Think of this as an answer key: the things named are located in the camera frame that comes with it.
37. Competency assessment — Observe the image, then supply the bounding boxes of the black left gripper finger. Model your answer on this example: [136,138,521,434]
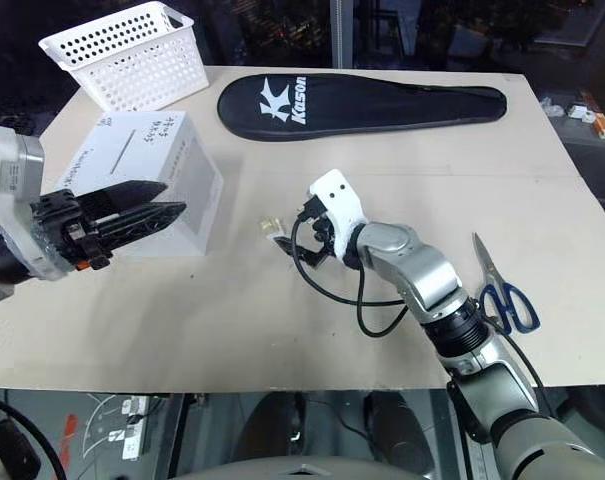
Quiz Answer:
[76,180,170,222]
[97,201,189,251]

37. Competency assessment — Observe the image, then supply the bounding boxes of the white power strip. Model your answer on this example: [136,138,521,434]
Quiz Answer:
[119,396,150,462]

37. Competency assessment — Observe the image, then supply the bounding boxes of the grey robot torso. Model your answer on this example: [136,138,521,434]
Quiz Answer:
[174,455,436,480]

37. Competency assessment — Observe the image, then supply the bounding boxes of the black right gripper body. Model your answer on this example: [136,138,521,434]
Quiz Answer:
[297,196,344,262]

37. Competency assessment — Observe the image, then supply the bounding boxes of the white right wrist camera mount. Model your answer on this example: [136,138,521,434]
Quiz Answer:
[308,169,369,259]

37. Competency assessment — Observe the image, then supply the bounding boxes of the orange and white small box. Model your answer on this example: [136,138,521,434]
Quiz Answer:
[581,92,605,141]

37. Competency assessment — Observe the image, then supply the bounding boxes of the black Kason racket cover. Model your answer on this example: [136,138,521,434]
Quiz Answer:
[216,73,509,144]

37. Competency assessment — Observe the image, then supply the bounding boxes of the black floor cable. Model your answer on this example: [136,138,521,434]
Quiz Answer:
[0,393,69,480]

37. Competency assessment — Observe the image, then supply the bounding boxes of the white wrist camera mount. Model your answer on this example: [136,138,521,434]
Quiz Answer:
[308,169,369,259]
[0,123,67,282]

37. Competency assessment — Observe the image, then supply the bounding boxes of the white perforated plastic basket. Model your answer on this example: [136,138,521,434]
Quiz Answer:
[37,0,210,113]

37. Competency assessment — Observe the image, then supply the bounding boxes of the blue handled scissors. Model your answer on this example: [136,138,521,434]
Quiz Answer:
[471,231,541,336]

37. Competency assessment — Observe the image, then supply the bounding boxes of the white box with slot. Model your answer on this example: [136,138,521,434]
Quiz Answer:
[53,110,226,258]

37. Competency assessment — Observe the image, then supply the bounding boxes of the metal post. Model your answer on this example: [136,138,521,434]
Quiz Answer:
[331,0,357,69]

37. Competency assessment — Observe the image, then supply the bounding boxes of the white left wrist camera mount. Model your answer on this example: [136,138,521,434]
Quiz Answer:
[0,123,67,282]

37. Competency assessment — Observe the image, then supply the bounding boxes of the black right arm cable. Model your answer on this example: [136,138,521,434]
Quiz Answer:
[288,213,419,339]

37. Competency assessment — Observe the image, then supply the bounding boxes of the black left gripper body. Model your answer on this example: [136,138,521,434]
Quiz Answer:
[30,191,115,272]

